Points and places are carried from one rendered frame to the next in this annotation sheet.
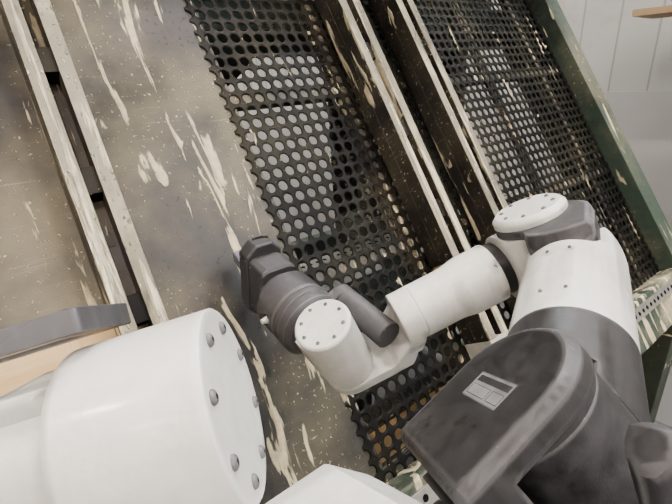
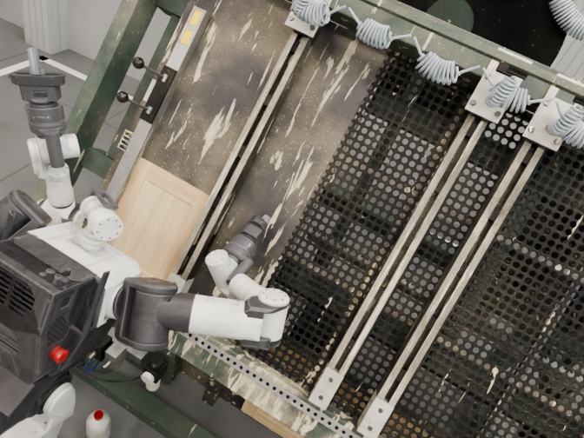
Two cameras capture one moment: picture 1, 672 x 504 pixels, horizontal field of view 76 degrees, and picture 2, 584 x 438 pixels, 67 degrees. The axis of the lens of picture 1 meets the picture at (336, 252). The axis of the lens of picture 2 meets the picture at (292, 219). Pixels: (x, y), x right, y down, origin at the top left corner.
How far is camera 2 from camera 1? 100 cm
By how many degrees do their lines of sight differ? 44
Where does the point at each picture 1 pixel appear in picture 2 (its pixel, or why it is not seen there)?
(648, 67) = not seen: outside the picture
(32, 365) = (188, 190)
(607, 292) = (207, 311)
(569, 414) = (140, 288)
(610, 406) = (149, 299)
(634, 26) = not seen: outside the picture
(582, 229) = (247, 307)
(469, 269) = (253, 292)
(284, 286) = (237, 240)
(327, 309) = (222, 255)
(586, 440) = (139, 295)
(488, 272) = not seen: hidden behind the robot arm
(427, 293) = (242, 284)
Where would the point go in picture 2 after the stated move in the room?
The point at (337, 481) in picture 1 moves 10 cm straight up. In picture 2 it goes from (129, 262) to (131, 234)
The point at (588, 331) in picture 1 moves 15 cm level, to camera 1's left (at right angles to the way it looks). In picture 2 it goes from (182, 301) to (162, 254)
